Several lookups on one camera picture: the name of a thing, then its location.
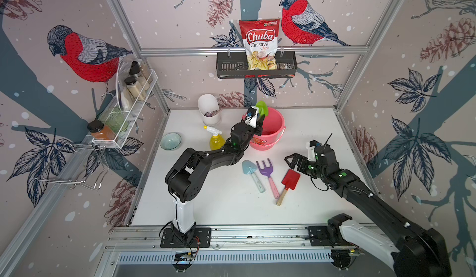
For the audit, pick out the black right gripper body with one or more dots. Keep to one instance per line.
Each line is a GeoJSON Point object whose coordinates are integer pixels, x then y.
{"type": "Point", "coordinates": [317, 170]}

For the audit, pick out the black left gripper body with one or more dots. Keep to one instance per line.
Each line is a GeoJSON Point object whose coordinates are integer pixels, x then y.
{"type": "Point", "coordinates": [249, 134]}

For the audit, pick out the green trowel yellow handle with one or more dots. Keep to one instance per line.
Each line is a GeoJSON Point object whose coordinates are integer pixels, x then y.
{"type": "Point", "coordinates": [263, 108]}

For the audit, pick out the pink plastic bucket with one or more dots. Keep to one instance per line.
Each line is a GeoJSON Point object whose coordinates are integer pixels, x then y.
{"type": "Point", "coordinates": [273, 130]}

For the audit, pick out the red spade wooden handle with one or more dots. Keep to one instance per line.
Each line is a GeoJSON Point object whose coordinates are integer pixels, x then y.
{"type": "Point", "coordinates": [290, 182]}

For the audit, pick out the yellow spray bottle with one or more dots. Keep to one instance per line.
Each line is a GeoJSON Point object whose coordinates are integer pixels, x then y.
{"type": "Point", "coordinates": [217, 141]}

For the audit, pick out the purple fork pink handle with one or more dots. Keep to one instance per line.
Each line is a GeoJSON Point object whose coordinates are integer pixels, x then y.
{"type": "Point", "coordinates": [266, 169]}

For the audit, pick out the light blue trowel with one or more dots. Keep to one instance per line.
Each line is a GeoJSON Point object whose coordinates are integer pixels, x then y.
{"type": "Point", "coordinates": [250, 168]}

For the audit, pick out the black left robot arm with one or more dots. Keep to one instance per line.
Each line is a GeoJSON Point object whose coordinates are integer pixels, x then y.
{"type": "Point", "coordinates": [188, 174]}

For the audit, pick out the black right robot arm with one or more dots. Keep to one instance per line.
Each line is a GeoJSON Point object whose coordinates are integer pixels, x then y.
{"type": "Point", "coordinates": [404, 246]}

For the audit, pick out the white paper cup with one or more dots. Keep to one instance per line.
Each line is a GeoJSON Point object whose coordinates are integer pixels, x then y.
{"type": "Point", "coordinates": [209, 109]}

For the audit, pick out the light green bowl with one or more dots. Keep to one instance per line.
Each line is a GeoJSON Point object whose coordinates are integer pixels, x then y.
{"type": "Point", "coordinates": [170, 141]}

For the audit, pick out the red cassava chips bag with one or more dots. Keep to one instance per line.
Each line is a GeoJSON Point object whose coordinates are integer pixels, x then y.
{"type": "Point", "coordinates": [260, 39]}

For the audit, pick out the beige bottle black cap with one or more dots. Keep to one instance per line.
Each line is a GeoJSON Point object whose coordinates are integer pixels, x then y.
{"type": "Point", "coordinates": [135, 88]}
{"type": "Point", "coordinates": [136, 72]}

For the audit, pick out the orange jar black lid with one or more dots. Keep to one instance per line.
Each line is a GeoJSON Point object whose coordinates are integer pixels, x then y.
{"type": "Point", "coordinates": [100, 130]}

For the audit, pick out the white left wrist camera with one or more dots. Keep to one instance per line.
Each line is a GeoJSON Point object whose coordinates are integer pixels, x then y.
{"type": "Point", "coordinates": [251, 116]}

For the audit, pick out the black wall basket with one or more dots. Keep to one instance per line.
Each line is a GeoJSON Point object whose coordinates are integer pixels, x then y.
{"type": "Point", "coordinates": [235, 66]}

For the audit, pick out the white wire wall shelf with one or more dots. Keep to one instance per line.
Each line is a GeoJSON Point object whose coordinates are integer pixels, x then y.
{"type": "Point", "coordinates": [126, 102]}

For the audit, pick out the metal wire rack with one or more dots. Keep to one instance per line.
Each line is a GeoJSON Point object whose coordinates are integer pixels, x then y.
{"type": "Point", "coordinates": [87, 168]}

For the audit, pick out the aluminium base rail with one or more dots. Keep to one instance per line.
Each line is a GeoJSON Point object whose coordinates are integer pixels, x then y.
{"type": "Point", "coordinates": [246, 244]}

